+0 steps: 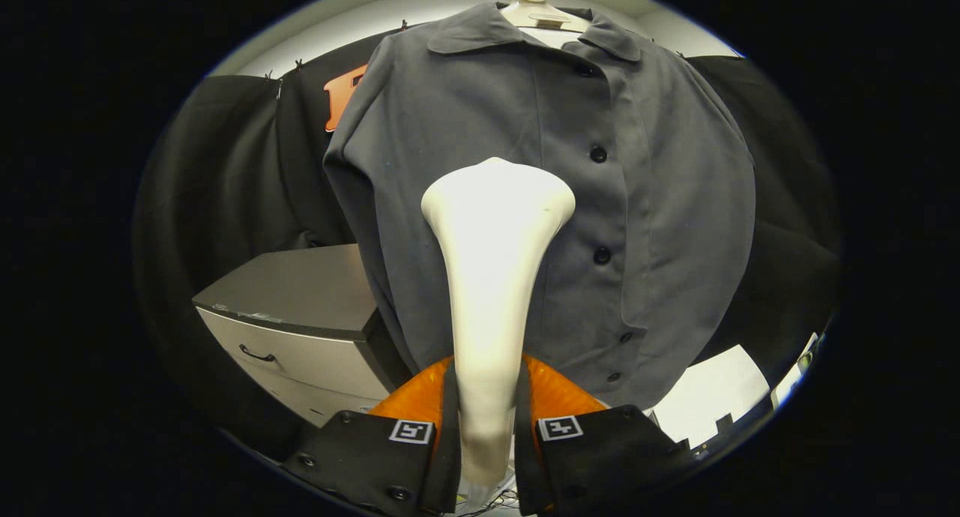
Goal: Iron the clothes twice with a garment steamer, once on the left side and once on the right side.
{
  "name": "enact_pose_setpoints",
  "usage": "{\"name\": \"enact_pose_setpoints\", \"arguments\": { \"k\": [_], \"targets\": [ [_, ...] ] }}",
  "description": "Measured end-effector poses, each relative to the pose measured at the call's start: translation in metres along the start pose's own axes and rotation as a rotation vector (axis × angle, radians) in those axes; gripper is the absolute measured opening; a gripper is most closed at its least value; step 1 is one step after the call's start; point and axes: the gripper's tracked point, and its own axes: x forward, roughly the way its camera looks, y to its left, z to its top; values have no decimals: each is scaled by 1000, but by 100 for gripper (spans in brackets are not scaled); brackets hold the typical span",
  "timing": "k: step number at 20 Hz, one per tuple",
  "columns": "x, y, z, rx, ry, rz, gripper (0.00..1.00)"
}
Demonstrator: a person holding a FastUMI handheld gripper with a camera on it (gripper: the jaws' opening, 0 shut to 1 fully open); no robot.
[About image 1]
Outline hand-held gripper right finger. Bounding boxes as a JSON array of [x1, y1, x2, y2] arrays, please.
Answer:
[[514, 352, 695, 515]]

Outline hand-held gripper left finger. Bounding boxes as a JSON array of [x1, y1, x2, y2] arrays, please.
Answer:
[[281, 356, 463, 515]]

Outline white garment steamer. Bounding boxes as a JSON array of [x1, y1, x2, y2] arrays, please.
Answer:
[[420, 157, 577, 488]]

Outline grey button shirt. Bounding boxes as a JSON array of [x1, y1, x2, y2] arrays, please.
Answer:
[[322, 2, 757, 411]]

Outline grey drawer cabinet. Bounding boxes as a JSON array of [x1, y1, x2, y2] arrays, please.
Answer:
[[192, 244, 412, 428]]

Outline black backdrop cloth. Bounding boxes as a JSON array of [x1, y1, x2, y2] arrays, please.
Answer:
[[135, 29, 841, 458]]

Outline row of black cloth clips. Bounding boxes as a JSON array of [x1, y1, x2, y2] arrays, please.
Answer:
[[262, 18, 410, 81]]

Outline cream mannequin torso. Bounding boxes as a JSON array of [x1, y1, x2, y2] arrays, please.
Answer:
[[499, 0, 593, 49]]

